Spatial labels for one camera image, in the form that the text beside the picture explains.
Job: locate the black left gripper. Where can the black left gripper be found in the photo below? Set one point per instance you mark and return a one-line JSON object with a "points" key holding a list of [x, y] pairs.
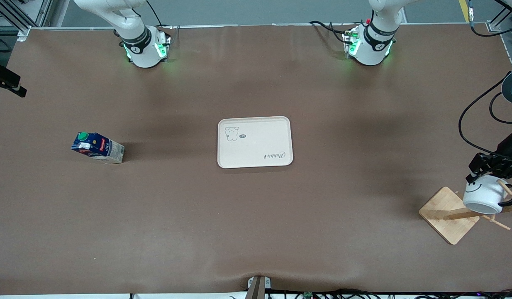
{"points": [[506, 150]]}

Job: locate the blue milk carton green cap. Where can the blue milk carton green cap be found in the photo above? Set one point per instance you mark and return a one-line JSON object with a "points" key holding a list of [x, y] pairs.
{"points": [[99, 148]]}

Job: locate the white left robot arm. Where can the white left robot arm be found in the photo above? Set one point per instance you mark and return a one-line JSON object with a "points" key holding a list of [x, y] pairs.
{"points": [[372, 41]]}

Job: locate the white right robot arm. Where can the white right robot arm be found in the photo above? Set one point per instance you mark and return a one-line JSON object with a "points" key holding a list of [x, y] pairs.
{"points": [[135, 37]]}

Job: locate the cream rabbit print tray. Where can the cream rabbit print tray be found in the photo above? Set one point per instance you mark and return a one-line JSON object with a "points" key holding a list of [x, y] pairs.
{"points": [[256, 143]]}

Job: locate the wooden mug stand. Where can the wooden mug stand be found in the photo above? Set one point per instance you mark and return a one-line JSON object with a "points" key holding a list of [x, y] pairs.
{"points": [[447, 216]]}

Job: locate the brown table cover sheet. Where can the brown table cover sheet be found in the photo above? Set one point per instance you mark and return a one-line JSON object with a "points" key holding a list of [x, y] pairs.
{"points": [[256, 228]]}

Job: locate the aluminium frame profile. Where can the aluminium frame profile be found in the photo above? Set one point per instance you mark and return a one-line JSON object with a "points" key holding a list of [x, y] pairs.
{"points": [[505, 37], [15, 16]]}

